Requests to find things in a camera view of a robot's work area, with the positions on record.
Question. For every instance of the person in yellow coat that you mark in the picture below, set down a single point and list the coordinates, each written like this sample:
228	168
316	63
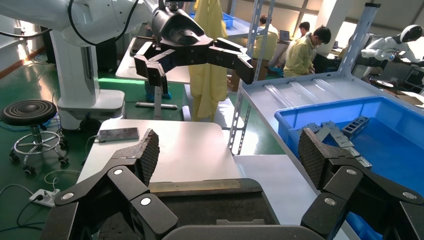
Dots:
272	43
299	56

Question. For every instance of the white power strip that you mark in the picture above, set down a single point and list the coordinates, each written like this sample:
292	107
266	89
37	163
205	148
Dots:
44	198

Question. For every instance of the dark smartphone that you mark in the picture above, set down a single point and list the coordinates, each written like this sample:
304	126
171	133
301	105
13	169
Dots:
118	134

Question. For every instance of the black round wheeled stool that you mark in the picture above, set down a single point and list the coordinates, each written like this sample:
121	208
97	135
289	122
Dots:
28	112

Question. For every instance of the person in pale coat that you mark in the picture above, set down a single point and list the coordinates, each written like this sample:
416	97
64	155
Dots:
304	27

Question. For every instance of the brown cardboard box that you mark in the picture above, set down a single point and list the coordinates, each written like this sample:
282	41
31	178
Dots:
265	71

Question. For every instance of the person with blue shoe covers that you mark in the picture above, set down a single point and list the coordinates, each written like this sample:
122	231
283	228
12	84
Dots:
159	96

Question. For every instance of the grey metal shelf rack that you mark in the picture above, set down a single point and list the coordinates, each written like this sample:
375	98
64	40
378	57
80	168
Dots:
298	89

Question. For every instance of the black foam container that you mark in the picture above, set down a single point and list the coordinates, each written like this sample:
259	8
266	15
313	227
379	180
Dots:
215	205

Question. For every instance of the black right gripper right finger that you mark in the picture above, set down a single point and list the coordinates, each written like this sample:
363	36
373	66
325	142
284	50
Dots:
344	185

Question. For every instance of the large blue plastic bin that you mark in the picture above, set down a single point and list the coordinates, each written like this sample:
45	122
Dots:
391	152

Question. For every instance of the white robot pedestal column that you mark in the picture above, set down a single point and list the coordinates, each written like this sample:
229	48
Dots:
76	73

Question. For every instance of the small blue plastic crate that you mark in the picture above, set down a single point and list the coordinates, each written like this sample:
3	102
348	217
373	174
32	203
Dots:
228	19

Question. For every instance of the white desk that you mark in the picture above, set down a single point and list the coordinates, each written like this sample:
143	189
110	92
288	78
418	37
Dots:
175	74

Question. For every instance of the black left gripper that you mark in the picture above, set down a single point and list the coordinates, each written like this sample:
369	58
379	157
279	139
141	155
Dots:
179	36

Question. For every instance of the white humanoid robot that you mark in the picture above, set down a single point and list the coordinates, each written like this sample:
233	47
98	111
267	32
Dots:
381	44

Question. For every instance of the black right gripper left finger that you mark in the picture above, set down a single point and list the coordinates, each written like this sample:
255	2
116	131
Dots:
132	185

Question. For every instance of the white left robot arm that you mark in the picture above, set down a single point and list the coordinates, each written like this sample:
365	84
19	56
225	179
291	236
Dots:
49	13

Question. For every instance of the yellow hanging coat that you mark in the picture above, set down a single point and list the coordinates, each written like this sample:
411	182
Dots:
208	89

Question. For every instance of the grey laptop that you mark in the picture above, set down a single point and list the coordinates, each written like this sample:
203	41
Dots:
285	35

